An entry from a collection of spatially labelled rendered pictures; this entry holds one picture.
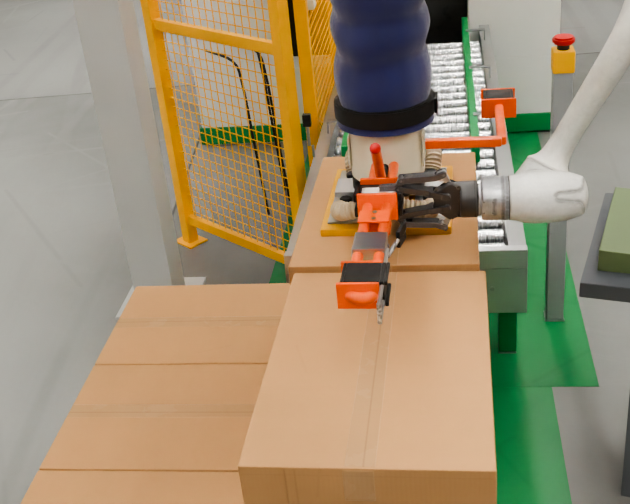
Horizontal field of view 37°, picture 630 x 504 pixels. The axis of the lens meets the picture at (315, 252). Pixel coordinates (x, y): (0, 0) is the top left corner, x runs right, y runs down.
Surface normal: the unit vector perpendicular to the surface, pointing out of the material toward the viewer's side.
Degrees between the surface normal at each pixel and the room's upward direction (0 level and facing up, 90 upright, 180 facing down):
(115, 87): 90
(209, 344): 0
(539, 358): 0
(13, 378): 0
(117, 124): 90
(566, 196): 67
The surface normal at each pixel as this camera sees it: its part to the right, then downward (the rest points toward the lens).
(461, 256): -0.09, -0.88
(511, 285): -0.11, 0.49
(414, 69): 0.64, 0.03
